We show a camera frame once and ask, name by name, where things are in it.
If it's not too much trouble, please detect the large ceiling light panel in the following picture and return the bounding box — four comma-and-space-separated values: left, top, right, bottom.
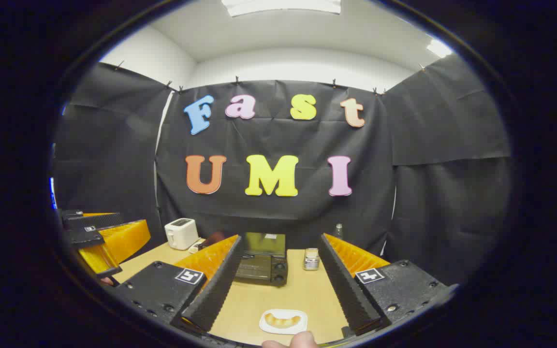
220, 0, 342, 18

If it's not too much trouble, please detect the golden bread roll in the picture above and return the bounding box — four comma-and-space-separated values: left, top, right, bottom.
265, 313, 302, 329

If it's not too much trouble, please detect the white toaster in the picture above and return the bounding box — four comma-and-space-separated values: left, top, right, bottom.
164, 218, 200, 250

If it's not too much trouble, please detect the black backdrop cloth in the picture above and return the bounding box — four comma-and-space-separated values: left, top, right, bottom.
51, 53, 513, 286

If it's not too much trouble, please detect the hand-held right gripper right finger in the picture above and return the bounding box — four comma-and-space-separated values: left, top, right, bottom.
318, 233, 458, 336

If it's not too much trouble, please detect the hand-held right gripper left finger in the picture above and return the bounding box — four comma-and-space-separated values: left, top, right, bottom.
112, 234, 245, 334

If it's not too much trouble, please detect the white plate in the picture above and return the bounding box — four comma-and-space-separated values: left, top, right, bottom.
259, 309, 308, 335

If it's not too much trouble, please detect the small ceiling light panel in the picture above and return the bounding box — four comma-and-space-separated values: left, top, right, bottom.
426, 39, 454, 59

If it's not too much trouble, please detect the black electric oven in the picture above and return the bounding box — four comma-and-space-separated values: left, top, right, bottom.
234, 232, 289, 287

